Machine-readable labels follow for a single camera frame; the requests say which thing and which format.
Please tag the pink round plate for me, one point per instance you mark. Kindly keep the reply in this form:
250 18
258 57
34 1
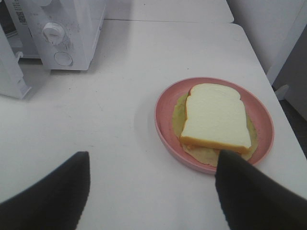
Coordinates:
164 108

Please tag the white timer knob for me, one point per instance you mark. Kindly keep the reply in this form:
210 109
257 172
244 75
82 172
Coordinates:
53 33

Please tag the white bread sandwich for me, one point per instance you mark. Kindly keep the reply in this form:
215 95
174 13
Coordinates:
212 117

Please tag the white microwave oven body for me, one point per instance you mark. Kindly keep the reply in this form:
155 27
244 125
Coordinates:
82 20

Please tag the white neighbouring table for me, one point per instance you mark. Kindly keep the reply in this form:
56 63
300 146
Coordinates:
208 11

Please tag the round white door-release button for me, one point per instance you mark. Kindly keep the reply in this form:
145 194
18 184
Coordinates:
63 58

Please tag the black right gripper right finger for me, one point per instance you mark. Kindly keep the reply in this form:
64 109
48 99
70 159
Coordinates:
250 200

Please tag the white microwave door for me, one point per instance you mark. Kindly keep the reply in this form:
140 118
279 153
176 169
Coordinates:
12 82

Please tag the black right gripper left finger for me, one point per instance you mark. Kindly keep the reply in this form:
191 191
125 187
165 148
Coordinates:
56 202

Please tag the white cabinet at right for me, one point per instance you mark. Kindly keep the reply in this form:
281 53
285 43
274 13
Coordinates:
288 73

